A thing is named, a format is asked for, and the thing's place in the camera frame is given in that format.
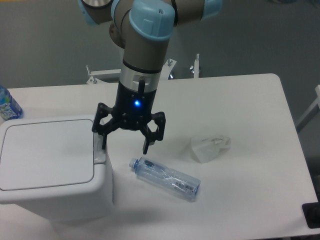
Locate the black table clamp mount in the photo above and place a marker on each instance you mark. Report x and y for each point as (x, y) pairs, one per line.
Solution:
(311, 213)

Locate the blue labelled water bottle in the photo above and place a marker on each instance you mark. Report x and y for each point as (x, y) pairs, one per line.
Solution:
(9, 107)

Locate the empty clear plastic bottle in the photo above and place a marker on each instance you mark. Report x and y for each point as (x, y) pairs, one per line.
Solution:
(173, 181)

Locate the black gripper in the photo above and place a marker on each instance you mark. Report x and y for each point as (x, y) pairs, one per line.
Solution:
(135, 110)

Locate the white frame at right edge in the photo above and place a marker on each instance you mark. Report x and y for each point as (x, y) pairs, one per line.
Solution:
(310, 112)

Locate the white push-lid trash can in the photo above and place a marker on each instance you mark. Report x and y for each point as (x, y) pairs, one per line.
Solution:
(56, 167)

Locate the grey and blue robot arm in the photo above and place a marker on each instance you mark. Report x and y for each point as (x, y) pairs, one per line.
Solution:
(144, 28)

